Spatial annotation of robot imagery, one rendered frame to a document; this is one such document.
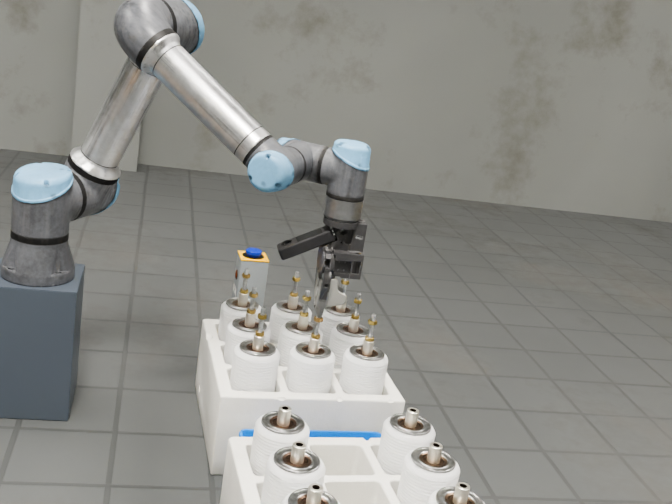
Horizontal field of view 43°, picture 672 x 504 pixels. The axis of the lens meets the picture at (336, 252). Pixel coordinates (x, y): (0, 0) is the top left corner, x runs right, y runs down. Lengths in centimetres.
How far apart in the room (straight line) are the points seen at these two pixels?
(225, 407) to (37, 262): 49
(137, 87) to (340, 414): 79
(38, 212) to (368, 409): 78
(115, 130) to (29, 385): 57
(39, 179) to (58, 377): 42
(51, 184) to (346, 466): 81
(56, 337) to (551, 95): 334
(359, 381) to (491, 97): 294
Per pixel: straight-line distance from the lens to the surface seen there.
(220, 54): 425
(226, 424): 176
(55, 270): 188
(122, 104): 185
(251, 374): 175
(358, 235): 170
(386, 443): 157
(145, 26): 166
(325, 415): 179
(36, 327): 188
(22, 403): 196
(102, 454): 186
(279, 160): 154
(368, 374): 180
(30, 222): 184
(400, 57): 439
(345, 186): 165
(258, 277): 212
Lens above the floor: 98
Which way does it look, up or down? 17 degrees down
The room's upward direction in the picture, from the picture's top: 9 degrees clockwise
